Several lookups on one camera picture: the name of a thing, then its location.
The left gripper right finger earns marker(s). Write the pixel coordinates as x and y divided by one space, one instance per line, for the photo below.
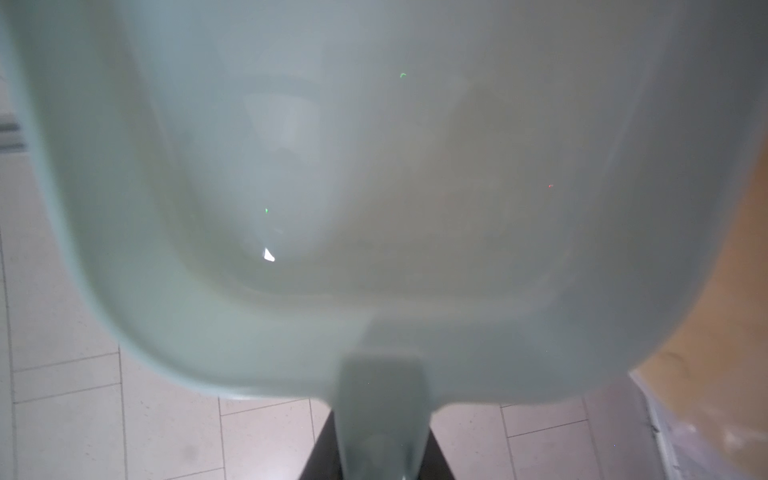
434 464

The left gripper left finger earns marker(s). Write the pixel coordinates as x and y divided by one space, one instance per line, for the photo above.
324 462

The grey-green plastic dustpan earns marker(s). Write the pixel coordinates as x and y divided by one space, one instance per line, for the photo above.
389 205

